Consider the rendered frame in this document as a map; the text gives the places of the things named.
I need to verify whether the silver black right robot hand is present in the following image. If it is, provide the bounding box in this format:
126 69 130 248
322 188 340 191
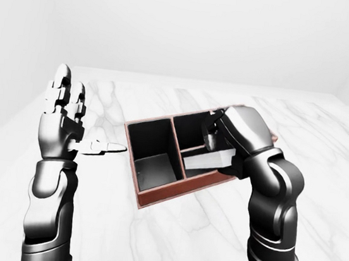
199 100 279 161

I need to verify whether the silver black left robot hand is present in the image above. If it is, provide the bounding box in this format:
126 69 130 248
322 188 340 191
34 61 138 171

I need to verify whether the white book with dark cover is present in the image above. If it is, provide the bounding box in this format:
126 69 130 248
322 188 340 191
182 142 236 177

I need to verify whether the red-brown desk caddy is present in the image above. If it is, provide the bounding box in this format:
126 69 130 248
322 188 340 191
114 90 283 226

